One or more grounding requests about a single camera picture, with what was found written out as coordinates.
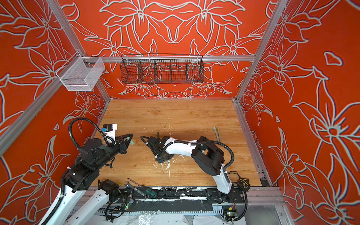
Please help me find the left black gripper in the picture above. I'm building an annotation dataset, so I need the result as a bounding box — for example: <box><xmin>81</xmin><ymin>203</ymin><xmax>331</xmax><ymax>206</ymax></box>
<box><xmin>96</xmin><ymin>132</ymin><xmax>133</xmax><ymax>170</ymax></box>

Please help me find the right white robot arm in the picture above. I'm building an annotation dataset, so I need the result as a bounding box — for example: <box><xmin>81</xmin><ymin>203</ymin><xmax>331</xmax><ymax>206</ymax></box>
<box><xmin>141</xmin><ymin>136</ymin><xmax>248</xmax><ymax>203</ymax></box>

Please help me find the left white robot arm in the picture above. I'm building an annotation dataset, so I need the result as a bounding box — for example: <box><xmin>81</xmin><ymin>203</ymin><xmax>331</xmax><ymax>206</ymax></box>
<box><xmin>40</xmin><ymin>117</ymin><xmax>133</xmax><ymax>225</ymax></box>

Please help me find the silver wrench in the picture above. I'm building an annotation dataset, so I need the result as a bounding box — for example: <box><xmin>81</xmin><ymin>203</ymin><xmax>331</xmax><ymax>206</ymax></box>
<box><xmin>126</xmin><ymin>182</ymin><xmax>149</xmax><ymax>199</ymax></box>

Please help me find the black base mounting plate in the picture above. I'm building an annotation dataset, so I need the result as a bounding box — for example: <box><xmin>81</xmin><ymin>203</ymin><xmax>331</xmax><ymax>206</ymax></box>
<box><xmin>120</xmin><ymin>186</ymin><xmax>245</xmax><ymax>203</ymax></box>

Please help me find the small green circuit board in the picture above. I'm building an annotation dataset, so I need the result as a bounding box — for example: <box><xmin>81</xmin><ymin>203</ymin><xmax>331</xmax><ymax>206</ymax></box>
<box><xmin>224</xmin><ymin>206</ymin><xmax>238</xmax><ymax>218</ymax></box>

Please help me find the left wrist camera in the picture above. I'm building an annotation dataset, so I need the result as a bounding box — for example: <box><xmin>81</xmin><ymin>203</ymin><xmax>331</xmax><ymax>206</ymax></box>
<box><xmin>101</xmin><ymin>123</ymin><xmax>118</xmax><ymax>145</ymax></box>

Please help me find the green handled screwdriver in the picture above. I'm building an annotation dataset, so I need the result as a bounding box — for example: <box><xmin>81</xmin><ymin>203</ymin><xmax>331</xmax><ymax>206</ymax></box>
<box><xmin>128</xmin><ymin>178</ymin><xmax>158</xmax><ymax>198</ymax></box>

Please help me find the black wire mesh basket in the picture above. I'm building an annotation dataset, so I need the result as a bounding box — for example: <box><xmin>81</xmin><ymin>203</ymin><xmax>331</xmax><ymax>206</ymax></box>
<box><xmin>120</xmin><ymin>55</ymin><xmax>205</xmax><ymax>84</ymax></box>

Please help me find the white slotted cable duct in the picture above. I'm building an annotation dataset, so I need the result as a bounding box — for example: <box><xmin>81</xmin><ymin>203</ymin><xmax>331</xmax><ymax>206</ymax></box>
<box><xmin>95</xmin><ymin>205</ymin><xmax>226</xmax><ymax>217</ymax></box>

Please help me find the white wire mesh basket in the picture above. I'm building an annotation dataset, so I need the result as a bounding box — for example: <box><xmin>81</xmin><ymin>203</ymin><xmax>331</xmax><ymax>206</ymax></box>
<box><xmin>56</xmin><ymin>56</ymin><xmax>105</xmax><ymax>92</ymax></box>

